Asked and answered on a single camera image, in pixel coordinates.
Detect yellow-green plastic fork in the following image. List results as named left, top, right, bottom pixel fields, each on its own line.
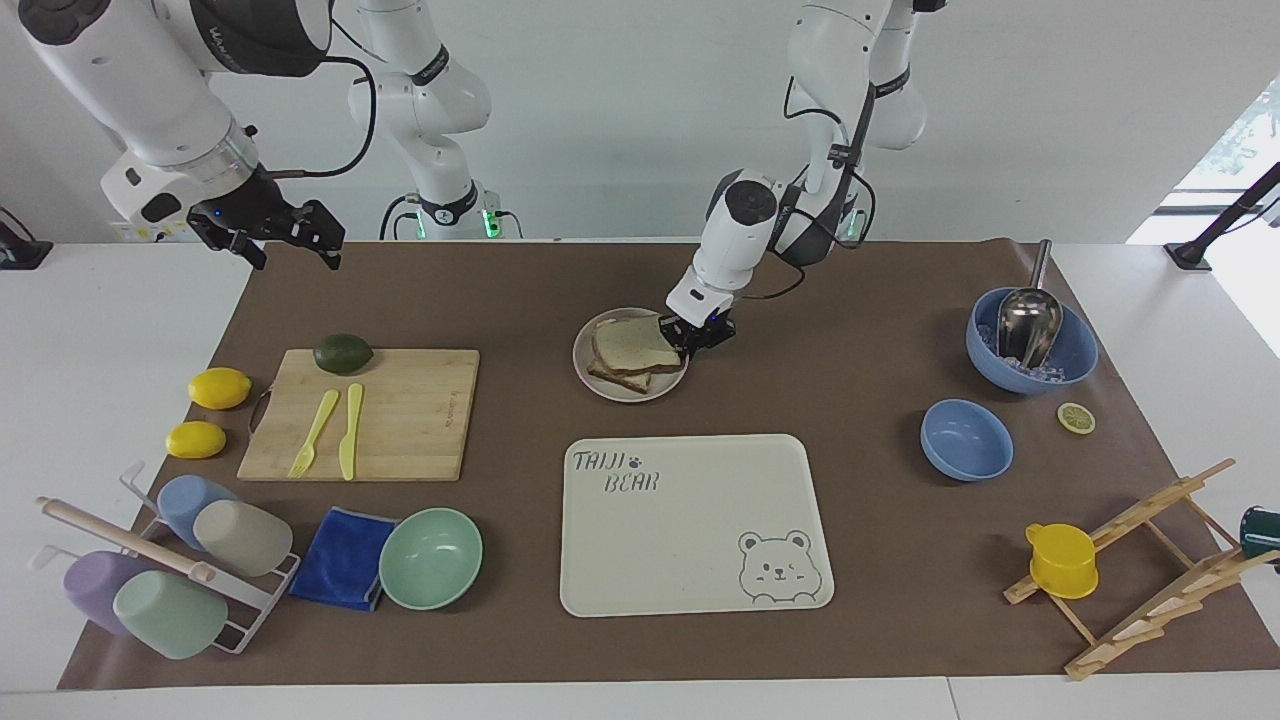
left=288, top=388, right=342, bottom=479

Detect blue cloth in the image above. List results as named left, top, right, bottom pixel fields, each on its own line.
left=288, top=506, right=399, bottom=613

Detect yellow-green plastic knife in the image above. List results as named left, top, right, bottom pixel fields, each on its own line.
left=338, top=382, right=365, bottom=482

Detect yellow lemon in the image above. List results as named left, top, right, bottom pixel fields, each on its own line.
left=187, top=366, right=253, bottom=411
left=165, top=420, right=228, bottom=461

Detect small blue bowl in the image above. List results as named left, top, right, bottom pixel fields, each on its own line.
left=920, top=398, right=1014, bottom=483

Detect toasted bread slice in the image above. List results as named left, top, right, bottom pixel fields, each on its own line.
left=586, top=356, right=654, bottom=395
left=591, top=314, right=685, bottom=377

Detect light blue cup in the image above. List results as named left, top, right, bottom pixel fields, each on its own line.
left=156, top=474, right=242, bottom=552

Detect black cable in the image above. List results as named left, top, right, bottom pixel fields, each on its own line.
left=380, top=193, right=419, bottom=242
left=735, top=75, right=879, bottom=302
left=262, top=20, right=379, bottom=182

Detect black stand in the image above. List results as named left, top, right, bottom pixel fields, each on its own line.
left=1164, top=163, right=1280, bottom=272
left=0, top=207, right=54, bottom=271

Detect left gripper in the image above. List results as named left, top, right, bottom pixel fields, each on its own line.
left=658, top=311, right=738, bottom=368

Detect cream tray with bear print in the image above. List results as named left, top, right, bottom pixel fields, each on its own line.
left=559, top=433, right=835, bottom=618

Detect metal scoop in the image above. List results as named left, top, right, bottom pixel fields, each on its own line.
left=996, top=239, right=1063, bottom=369

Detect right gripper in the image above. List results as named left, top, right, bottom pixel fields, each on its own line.
left=186, top=168, right=347, bottom=272

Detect beige cup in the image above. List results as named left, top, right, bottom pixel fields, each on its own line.
left=192, top=498, right=295, bottom=579

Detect dark green avocado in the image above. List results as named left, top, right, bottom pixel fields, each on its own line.
left=312, top=333, right=375, bottom=376

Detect round beige plate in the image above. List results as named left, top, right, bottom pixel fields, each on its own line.
left=572, top=306, right=692, bottom=404

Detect mint green cup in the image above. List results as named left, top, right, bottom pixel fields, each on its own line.
left=112, top=569, right=230, bottom=662

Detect clear ice cubes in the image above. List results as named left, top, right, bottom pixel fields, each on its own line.
left=978, top=322, right=1069, bottom=387

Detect white wire cup rack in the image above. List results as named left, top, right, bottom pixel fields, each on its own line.
left=30, top=461, right=302, bottom=657

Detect wooden cutting board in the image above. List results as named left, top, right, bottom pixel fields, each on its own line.
left=237, top=347, right=481, bottom=483

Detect yellow cup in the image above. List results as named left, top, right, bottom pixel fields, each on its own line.
left=1025, top=522, right=1099, bottom=600

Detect wooden dish rack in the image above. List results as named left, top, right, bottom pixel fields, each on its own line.
left=1004, top=458, right=1280, bottom=682

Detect dark green cup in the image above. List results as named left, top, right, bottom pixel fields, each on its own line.
left=1241, top=505, right=1280, bottom=563

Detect purple cup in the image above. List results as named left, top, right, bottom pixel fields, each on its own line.
left=63, top=550, right=157, bottom=638

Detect large blue bowl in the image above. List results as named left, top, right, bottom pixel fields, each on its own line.
left=965, top=287, right=1099, bottom=395

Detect mint green bowl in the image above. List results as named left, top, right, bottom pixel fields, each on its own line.
left=378, top=507, right=484, bottom=612

